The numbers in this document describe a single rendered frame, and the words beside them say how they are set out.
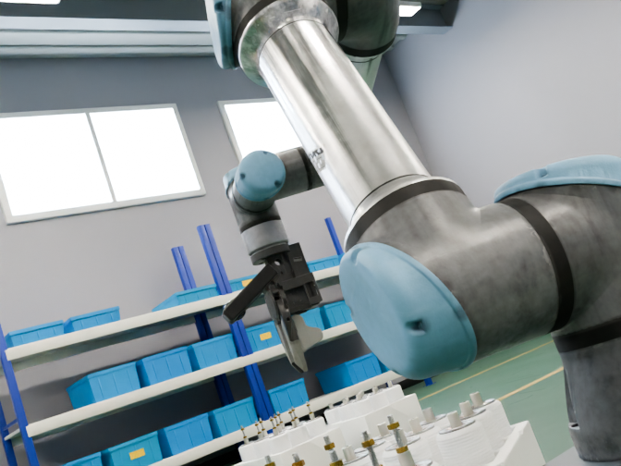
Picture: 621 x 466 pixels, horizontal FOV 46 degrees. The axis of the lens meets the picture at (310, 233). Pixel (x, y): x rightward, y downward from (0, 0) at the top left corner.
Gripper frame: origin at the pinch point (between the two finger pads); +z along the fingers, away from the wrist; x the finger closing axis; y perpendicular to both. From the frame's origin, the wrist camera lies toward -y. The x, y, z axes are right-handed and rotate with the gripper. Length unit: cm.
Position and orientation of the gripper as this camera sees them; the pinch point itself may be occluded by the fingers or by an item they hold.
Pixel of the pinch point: (297, 365)
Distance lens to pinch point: 123.7
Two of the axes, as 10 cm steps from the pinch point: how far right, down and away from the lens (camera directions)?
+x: -1.8, 2.6, 9.5
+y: 9.2, -2.9, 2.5
